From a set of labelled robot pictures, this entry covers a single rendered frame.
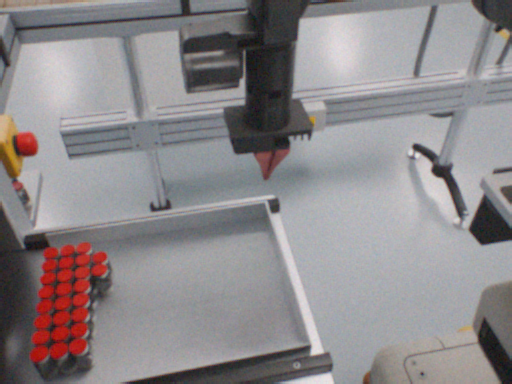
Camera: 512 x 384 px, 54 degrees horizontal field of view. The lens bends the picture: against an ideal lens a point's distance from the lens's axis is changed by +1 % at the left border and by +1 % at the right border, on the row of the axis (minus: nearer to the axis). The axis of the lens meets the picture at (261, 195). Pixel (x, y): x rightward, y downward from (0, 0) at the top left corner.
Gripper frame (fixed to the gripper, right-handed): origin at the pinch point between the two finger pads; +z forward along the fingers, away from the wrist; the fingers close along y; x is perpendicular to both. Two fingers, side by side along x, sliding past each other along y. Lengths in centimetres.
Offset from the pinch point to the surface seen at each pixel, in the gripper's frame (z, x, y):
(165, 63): 64, -143, 9
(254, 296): 14.7, 9.6, 3.2
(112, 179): 105, -121, 38
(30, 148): 4.0, -16.1, 32.9
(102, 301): 15.3, 5.9, 24.3
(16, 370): 15.7, 13.8, 34.7
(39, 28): 17, -82, 41
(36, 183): 16.1, -21.8, 35.9
